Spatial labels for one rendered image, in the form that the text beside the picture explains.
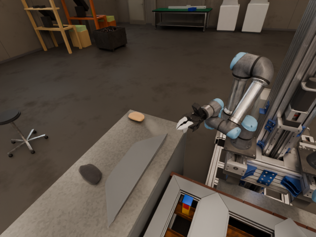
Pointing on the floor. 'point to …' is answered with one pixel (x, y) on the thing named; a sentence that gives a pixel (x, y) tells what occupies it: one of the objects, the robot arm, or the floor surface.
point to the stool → (11, 114)
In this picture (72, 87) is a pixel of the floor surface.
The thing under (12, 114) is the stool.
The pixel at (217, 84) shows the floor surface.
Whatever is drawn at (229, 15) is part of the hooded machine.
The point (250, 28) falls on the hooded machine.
